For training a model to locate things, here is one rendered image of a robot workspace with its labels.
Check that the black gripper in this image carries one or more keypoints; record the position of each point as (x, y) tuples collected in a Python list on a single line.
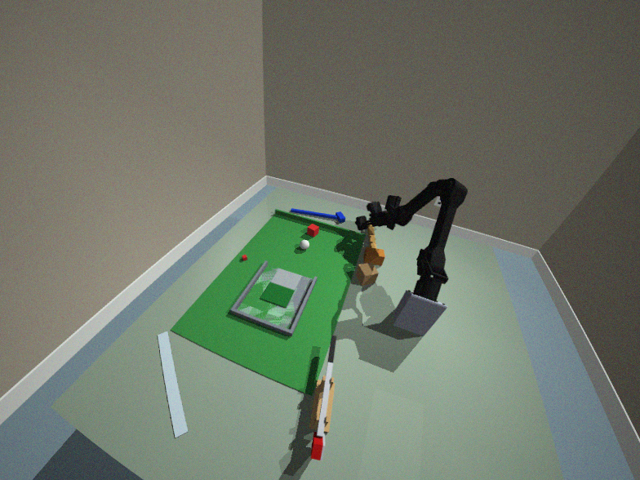
[(363, 223)]

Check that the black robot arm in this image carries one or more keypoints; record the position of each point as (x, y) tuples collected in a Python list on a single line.
[(431, 260)]

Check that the green flat mat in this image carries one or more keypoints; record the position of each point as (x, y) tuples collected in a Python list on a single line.
[(295, 361)]

